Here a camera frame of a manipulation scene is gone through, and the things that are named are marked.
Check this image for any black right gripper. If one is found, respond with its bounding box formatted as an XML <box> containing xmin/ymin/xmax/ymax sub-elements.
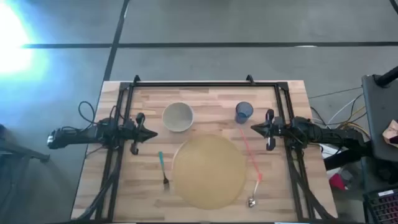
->
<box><xmin>250</xmin><ymin>108</ymin><xmax>286</xmax><ymax>152</ymax></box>

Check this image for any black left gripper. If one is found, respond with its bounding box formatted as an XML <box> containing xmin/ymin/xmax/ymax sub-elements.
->
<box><xmin>121</xmin><ymin>112</ymin><xmax>159</xmax><ymax>156</ymax></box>

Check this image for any blue mesh cup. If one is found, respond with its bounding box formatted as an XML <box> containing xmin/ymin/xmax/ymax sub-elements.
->
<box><xmin>234</xmin><ymin>101</ymin><xmax>254</xmax><ymax>124</ymax></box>

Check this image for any fork with teal handle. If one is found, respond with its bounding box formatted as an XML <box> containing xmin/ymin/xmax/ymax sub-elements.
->
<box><xmin>157</xmin><ymin>151</ymin><xmax>170</xmax><ymax>191</ymax></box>

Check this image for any grey ceramic bowl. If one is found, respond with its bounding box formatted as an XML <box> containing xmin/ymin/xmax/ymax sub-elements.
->
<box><xmin>161</xmin><ymin>101</ymin><xmax>195</xmax><ymax>133</ymax></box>

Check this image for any round yellow woven placemat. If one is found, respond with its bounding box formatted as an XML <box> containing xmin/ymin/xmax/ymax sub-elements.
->
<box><xmin>172</xmin><ymin>133</ymin><xmax>248</xmax><ymax>210</ymax></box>

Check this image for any white paper on floor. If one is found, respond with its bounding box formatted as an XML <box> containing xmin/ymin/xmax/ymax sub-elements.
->
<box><xmin>320</xmin><ymin>143</ymin><xmax>336</xmax><ymax>159</ymax></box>

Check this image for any black angled bar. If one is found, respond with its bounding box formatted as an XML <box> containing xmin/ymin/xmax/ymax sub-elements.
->
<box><xmin>323</xmin><ymin>148</ymin><xmax>371</xmax><ymax>171</ymax></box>

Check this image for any red object on floor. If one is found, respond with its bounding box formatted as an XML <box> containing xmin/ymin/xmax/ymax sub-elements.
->
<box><xmin>328</xmin><ymin>172</ymin><xmax>346</xmax><ymax>191</ymax></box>

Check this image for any black floor stand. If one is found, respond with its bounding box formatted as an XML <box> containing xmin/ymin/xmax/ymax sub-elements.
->
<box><xmin>0</xmin><ymin>123</ymin><xmax>51</xmax><ymax>164</ymax></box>

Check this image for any dark grey side table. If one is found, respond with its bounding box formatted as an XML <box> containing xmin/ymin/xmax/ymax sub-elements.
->
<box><xmin>361</xmin><ymin>73</ymin><xmax>398</xmax><ymax>162</ymax></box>

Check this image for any brown crumpled paper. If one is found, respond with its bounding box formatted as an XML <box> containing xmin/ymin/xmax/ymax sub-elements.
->
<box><xmin>381</xmin><ymin>119</ymin><xmax>398</xmax><ymax>147</ymax></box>

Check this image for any black pole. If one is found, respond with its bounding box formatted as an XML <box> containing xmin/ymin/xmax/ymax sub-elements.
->
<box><xmin>374</xmin><ymin>65</ymin><xmax>398</xmax><ymax>88</ymax></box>

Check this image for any black backlit keyboard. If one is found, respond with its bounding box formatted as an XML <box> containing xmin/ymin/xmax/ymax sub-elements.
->
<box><xmin>363</xmin><ymin>185</ymin><xmax>398</xmax><ymax>224</ymax></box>

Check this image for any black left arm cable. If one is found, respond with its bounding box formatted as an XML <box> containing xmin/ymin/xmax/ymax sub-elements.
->
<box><xmin>77</xmin><ymin>101</ymin><xmax>100</xmax><ymax>125</ymax></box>

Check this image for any black metal table frame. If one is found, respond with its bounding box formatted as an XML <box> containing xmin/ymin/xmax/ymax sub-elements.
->
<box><xmin>72</xmin><ymin>74</ymin><xmax>338</xmax><ymax>223</ymax></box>

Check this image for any thin grey floor cable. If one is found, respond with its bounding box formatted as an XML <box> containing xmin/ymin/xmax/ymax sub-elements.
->
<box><xmin>308</xmin><ymin>86</ymin><xmax>363</xmax><ymax>100</ymax></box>

